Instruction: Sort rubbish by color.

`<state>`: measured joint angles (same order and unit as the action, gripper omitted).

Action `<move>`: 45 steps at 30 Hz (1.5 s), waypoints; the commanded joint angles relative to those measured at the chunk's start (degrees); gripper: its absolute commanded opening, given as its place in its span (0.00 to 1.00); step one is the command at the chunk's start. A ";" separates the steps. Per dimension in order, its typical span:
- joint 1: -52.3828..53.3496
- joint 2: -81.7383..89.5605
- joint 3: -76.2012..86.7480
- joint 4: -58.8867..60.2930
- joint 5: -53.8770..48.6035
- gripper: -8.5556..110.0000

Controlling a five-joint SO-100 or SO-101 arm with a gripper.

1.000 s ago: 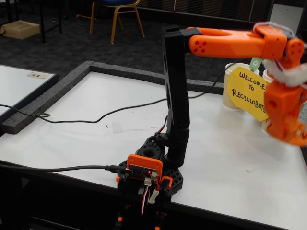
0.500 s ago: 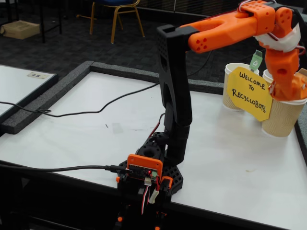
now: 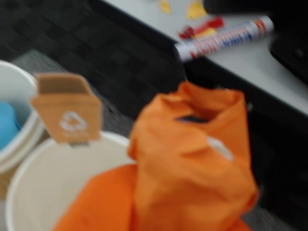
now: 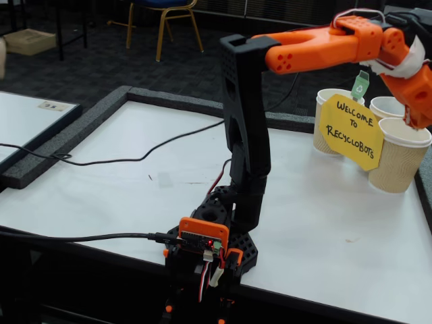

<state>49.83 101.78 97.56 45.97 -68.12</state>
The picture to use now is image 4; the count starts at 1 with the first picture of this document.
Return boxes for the white red forearm servo wires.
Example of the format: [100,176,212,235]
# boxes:
[332,8,387,28]

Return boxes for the orange framed controller board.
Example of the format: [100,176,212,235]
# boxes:
[178,217,230,261]

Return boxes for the black framed white table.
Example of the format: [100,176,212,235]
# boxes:
[0,90,83,175]

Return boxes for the small paper label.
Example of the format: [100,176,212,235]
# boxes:
[36,100,70,113]

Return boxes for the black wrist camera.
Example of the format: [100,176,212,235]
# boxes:
[384,8,432,38]

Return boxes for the cardboard box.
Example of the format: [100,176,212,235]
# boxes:
[3,28,57,57]

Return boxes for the red servo wire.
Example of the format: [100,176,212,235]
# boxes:
[207,158,234,195]

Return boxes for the thin black camera cable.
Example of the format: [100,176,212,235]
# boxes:
[0,72,301,167]

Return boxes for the yellow handwritten welcome sign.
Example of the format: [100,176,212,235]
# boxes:
[319,93,385,172]

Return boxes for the black metal table legs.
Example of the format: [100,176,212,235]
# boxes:
[53,0,89,61]

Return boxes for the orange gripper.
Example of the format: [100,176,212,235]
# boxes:
[381,62,432,131]

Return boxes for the thick black USB cable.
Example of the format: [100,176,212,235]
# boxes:
[0,225,183,244]

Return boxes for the servo wires with white connector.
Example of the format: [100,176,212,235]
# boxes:
[197,251,225,303]

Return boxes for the short dark grey foam strip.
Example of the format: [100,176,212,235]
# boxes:
[266,111,317,134]

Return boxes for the ribbed brown paper cup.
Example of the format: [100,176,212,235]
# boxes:
[369,96,408,121]
[313,88,366,158]
[367,117,432,194]

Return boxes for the green recycling bin sign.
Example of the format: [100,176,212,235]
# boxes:
[350,70,371,104]

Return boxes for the gold framed blue chair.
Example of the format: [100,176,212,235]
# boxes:
[107,0,205,63]

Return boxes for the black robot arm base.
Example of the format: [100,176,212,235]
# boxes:
[163,185,259,324]

